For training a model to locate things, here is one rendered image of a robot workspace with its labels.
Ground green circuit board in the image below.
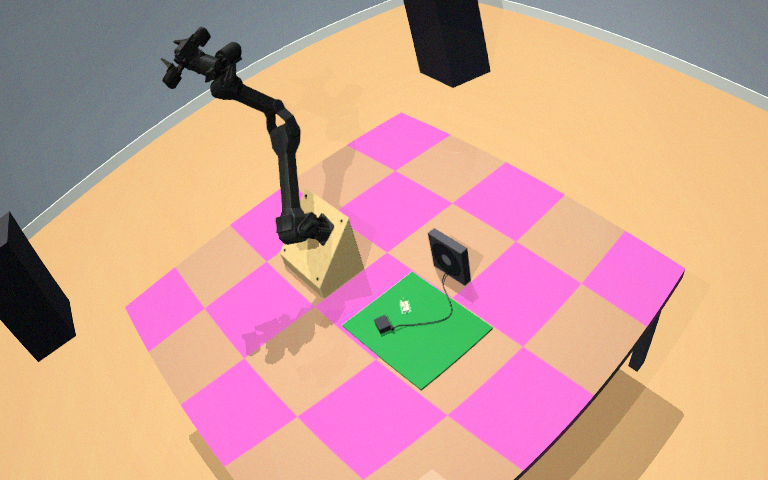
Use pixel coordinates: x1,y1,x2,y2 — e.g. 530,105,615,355
342,271,493,391

